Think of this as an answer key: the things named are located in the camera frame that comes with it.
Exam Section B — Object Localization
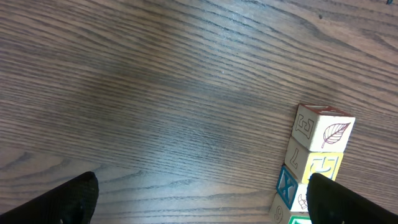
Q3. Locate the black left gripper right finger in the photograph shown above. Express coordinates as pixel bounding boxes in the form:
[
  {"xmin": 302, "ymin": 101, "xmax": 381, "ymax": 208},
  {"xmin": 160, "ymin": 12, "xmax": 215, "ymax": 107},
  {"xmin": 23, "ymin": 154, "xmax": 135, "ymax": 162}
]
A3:
[{"xmin": 307, "ymin": 173, "xmax": 397, "ymax": 224}]

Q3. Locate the white leaf picture block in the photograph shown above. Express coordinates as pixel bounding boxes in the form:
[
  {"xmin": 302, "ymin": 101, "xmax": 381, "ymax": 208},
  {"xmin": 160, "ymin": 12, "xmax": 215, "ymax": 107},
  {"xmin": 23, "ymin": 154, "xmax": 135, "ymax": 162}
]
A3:
[{"xmin": 292, "ymin": 103, "xmax": 356, "ymax": 152}]

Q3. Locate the yellow lone block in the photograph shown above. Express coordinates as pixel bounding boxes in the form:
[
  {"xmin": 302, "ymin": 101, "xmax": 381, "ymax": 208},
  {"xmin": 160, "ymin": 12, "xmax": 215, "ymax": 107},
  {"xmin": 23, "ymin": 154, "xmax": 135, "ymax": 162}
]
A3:
[{"xmin": 285, "ymin": 137, "xmax": 344, "ymax": 184}]

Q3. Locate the white feather picture block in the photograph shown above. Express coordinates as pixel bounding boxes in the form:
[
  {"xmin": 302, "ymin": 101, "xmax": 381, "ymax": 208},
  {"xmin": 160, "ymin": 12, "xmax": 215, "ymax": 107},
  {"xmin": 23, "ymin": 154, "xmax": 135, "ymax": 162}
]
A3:
[{"xmin": 276, "ymin": 165, "xmax": 308, "ymax": 212}]

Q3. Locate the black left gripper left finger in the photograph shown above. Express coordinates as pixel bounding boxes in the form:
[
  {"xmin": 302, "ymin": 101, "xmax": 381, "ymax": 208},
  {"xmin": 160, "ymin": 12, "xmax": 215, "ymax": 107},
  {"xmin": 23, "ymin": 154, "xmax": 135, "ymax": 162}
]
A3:
[{"xmin": 1, "ymin": 171, "xmax": 99, "ymax": 224}]

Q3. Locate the green A letter block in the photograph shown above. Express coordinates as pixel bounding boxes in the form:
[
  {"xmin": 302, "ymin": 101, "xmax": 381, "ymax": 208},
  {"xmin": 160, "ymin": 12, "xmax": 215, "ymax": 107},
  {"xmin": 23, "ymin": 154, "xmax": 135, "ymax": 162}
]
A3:
[{"xmin": 269, "ymin": 193, "xmax": 312, "ymax": 224}]

